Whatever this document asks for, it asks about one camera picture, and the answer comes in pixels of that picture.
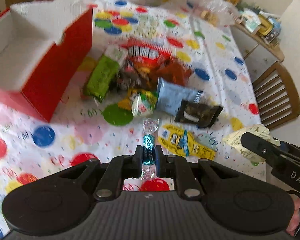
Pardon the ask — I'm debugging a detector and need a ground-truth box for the yellow minion pouch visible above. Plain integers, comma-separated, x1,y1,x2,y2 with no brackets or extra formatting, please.
158,124,216,160

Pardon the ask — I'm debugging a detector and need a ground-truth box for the teal candy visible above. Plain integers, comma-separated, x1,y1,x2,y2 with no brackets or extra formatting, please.
141,118,159,180

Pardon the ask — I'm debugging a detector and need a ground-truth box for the cream white snack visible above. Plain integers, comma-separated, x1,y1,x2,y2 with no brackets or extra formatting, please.
222,124,281,163

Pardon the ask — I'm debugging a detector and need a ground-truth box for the black snack packet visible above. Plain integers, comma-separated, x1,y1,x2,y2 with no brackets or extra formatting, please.
174,100,223,128

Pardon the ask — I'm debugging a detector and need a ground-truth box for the yellow sesame snack packet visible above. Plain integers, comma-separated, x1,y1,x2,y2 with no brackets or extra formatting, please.
117,89,143,111

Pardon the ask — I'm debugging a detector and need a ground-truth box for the green white jelly cup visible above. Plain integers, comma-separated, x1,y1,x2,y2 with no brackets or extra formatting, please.
132,91,158,117

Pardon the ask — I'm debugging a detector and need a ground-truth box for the light blue snack packet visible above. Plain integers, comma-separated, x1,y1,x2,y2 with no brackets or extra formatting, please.
156,77,203,116

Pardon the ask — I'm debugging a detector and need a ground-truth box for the dark brown candy packet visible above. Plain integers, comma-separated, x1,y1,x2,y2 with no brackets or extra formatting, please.
114,64,148,91

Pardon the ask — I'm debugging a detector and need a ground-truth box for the green snack bar packet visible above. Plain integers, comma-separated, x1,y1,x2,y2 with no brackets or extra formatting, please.
83,44,128,103

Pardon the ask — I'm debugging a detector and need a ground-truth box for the brown foil oreo bag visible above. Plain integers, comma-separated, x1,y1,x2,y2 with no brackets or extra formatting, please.
149,57,193,86

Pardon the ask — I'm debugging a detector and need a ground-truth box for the red crispy noodle snack bag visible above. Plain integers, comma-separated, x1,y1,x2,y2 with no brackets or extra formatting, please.
123,37,172,72

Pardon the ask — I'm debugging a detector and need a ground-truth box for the person's right hand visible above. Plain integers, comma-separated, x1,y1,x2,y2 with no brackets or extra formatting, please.
286,190,300,237

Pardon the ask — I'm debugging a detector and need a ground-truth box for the wooden slatted chair right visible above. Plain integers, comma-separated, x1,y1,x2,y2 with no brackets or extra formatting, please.
253,62,300,130

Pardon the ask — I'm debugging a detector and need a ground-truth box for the balloon birthday tablecloth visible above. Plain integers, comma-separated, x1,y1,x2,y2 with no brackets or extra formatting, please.
0,0,266,239

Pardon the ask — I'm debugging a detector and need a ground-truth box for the white cabinet with wood top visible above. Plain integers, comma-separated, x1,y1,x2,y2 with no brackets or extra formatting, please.
230,24,285,82

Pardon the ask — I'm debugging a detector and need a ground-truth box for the tissue box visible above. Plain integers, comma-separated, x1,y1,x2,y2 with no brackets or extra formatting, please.
241,8,261,34

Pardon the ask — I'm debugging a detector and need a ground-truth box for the red and white cardboard box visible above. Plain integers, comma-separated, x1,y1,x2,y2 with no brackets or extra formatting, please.
0,0,93,121

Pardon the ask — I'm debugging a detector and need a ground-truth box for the small clear bag with pastries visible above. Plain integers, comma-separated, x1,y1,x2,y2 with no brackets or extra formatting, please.
166,0,240,27

